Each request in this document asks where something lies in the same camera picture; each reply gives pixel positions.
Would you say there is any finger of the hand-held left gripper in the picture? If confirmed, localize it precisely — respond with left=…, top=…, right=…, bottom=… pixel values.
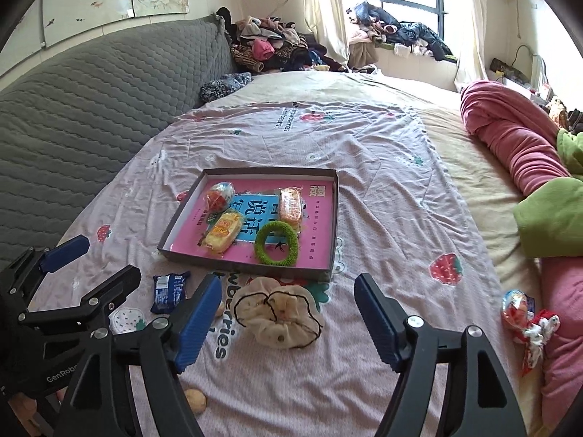
left=18, top=264, right=143, bottom=342
left=0, top=234, right=91, bottom=315

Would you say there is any grey quilted headboard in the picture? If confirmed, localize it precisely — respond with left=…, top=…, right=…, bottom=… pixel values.
left=0, top=16, right=240, bottom=269

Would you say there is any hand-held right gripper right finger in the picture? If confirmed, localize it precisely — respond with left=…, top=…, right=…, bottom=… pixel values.
left=354, top=273, right=529, bottom=437

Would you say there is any wrinkled walnut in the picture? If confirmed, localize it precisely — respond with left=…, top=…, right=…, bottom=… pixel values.
left=183, top=388, right=207, bottom=416

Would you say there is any pink printed bedsheet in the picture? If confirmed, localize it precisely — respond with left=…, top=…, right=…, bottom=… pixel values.
left=27, top=95, right=543, bottom=437

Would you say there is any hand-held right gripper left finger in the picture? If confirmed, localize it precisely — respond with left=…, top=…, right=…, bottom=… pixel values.
left=54, top=274, right=224, bottom=437

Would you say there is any dark patterned cloth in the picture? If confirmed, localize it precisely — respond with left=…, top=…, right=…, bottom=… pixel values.
left=199, top=73, right=253, bottom=105

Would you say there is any orange wafer packet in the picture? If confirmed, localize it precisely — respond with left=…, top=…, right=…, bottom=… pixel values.
left=278, top=186, right=305, bottom=233

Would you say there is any red white candy packet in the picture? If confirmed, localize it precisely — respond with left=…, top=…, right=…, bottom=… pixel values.
left=501, top=289, right=562, bottom=376

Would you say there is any dark small bag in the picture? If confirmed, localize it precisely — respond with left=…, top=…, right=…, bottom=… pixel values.
left=491, top=58, right=520, bottom=79

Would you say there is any heap of dark jackets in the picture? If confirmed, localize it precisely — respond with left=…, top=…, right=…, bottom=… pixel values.
left=347, top=1, right=456, bottom=62

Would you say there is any cream scrunchie black trim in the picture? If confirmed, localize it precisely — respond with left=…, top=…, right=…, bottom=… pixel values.
left=237, top=276, right=325, bottom=350

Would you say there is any green ring scrunchie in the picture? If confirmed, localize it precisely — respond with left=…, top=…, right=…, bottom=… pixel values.
left=254, top=220, right=300, bottom=266

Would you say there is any pink shallow box tray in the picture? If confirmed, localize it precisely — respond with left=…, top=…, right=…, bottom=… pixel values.
left=156, top=168, right=340, bottom=283

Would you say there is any green blanket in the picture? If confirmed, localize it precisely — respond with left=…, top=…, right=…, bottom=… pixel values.
left=514, top=127, right=583, bottom=258

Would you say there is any yellow cake packet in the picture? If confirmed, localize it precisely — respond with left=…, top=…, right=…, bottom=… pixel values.
left=198, top=212, right=244, bottom=256

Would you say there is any red snack packet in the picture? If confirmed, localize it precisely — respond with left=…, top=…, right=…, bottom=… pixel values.
left=203, top=181, right=236, bottom=214

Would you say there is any pile of mixed clothes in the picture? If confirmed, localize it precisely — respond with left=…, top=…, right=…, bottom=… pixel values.
left=216, top=7, right=349, bottom=74

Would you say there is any blue snack packet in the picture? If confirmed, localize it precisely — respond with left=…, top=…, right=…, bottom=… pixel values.
left=151, top=271, right=192, bottom=315

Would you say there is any beige bed sheet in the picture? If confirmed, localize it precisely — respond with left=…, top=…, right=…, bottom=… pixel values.
left=237, top=70, right=547, bottom=437

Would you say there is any person's left hand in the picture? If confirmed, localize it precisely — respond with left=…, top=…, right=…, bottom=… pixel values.
left=7, top=394, right=60, bottom=431

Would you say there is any cream curtain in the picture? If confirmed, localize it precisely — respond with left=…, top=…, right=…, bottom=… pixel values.
left=453, top=0, right=488, bottom=94
left=294, top=0, right=351, bottom=71

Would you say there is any pink quilt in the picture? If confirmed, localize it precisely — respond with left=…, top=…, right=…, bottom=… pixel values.
left=460, top=79, right=583, bottom=424

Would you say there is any fish wall painting panel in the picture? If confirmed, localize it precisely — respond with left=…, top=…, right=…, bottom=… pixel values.
left=41, top=0, right=134, bottom=47

